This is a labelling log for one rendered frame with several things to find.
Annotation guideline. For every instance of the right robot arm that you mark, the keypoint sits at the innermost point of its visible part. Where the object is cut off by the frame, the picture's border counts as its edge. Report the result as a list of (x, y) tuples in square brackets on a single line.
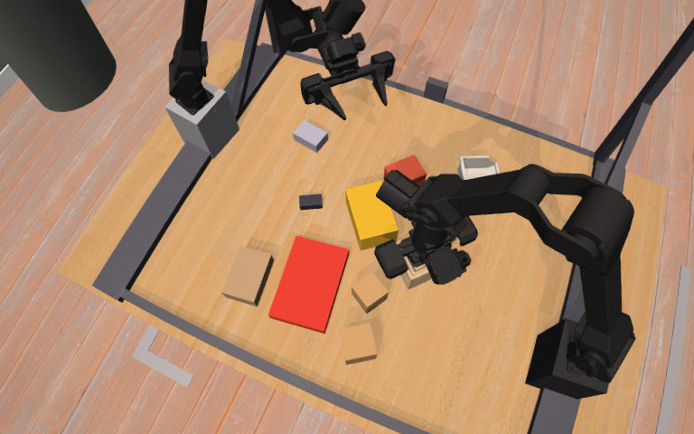
[(339, 17)]

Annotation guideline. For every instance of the yellow rectangular block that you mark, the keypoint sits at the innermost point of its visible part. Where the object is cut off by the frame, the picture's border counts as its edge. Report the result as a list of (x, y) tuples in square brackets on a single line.
[(372, 220)]

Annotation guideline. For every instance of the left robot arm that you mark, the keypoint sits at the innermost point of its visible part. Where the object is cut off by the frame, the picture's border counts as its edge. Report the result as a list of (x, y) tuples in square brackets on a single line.
[(593, 236)]

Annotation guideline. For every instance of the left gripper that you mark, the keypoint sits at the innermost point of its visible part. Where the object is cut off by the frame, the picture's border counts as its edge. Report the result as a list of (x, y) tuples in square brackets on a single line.
[(390, 255)]

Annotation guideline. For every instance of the black metal gantry frame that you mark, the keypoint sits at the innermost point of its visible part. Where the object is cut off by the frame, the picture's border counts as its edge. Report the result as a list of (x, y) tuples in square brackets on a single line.
[(637, 112)]

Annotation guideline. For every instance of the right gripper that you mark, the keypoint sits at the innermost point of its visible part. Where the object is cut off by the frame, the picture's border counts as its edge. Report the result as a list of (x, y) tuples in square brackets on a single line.
[(321, 87)]

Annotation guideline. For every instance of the white open box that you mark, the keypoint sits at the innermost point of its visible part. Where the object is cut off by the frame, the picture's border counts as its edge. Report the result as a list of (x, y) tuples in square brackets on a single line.
[(476, 166)]

